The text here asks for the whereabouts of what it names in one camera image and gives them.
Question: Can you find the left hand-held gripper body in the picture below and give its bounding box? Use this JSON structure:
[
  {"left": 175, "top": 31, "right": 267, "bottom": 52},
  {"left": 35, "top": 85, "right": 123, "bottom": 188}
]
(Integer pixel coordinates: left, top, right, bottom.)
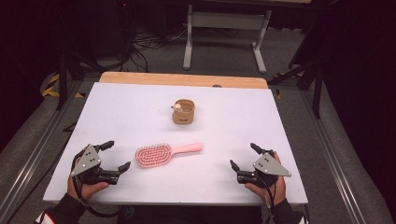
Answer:
[{"left": 70, "top": 143, "right": 121, "bottom": 187}]

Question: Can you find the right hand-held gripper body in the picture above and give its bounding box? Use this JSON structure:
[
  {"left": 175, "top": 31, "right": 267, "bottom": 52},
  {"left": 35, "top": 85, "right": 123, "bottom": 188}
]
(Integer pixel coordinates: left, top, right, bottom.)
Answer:
[{"left": 236, "top": 150, "right": 292, "bottom": 189}]

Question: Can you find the pink hairbrush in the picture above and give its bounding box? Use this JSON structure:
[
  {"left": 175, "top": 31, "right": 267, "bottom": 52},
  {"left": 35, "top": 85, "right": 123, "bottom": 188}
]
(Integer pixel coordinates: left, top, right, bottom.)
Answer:
[{"left": 134, "top": 141, "right": 204, "bottom": 169}]

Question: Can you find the tan holder with bear figure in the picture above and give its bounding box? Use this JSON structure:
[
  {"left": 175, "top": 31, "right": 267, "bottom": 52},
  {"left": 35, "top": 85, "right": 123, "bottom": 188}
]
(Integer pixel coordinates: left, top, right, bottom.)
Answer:
[{"left": 171, "top": 98, "right": 196, "bottom": 125}]

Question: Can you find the person's right hand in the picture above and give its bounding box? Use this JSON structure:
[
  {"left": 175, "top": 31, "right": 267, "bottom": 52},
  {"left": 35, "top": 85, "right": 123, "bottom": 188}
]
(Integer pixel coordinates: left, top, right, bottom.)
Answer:
[{"left": 244, "top": 151, "right": 288, "bottom": 206}]

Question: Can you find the person's left hand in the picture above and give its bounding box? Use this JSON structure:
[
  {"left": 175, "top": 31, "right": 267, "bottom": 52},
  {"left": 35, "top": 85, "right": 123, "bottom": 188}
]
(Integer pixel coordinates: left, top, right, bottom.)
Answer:
[{"left": 66, "top": 175, "right": 110, "bottom": 202}]

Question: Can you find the person's dark clothing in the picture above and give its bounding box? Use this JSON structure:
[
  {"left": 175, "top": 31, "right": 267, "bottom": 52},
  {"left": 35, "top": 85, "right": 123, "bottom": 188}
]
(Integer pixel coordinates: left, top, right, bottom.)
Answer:
[{"left": 117, "top": 204, "right": 263, "bottom": 224}]

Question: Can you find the yellow and black floor tape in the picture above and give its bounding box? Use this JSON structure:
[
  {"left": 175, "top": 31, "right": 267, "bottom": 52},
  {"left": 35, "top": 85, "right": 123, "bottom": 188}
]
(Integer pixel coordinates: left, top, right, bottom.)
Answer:
[{"left": 41, "top": 73, "right": 86, "bottom": 99}]

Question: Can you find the black metal stand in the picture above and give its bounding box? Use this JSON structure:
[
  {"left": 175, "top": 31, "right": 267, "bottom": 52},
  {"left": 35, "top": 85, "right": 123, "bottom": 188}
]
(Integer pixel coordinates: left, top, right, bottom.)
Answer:
[
  {"left": 55, "top": 50, "right": 106, "bottom": 111},
  {"left": 268, "top": 59, "right": 325, "bottom": 119}
]

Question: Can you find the right hand-held gripper cable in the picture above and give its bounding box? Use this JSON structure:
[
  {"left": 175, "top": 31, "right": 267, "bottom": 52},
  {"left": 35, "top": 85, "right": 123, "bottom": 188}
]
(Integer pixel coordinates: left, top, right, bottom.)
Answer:
[{"left": 255, "top": 174, "right": 278, "bottom": 218}]

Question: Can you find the aluminium rail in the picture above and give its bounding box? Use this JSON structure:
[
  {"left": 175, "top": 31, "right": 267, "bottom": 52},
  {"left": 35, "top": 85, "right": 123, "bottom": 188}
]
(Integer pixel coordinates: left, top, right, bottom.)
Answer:
[
  {"left": 298, "top": 89, "right": 369, "bottom": 224},
  {"left": 0, "top": 79, "right": 82, "bottom": 218}
]

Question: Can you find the bundle of black floor cables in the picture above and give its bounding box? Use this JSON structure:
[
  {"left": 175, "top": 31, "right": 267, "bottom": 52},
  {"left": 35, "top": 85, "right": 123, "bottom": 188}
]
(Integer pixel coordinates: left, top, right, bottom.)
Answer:
[{"left": 122, "top": 26, "right": 190, "bottom": 73}]

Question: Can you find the white metal desk frame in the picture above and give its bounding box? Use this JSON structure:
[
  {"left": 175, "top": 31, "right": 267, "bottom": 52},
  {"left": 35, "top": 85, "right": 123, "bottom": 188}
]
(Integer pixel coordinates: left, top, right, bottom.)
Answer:
[{"left": 182, "top": 4, "right": 273, "bottom": 75}]

